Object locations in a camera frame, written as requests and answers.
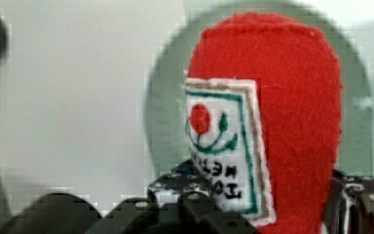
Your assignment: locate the green oval strainer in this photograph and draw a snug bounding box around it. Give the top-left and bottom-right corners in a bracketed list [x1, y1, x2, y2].
[144, 0, 374, 176]

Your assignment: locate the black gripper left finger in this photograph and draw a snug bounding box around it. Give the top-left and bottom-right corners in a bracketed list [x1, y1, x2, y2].
[147, 160, 213, 208]

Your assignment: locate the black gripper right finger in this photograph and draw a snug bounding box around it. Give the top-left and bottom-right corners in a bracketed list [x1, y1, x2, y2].
[323, 170, 374, 234]

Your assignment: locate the red felt ketchup bottle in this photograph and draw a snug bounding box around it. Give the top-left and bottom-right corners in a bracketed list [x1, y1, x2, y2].
[184, 12, 342, 234]

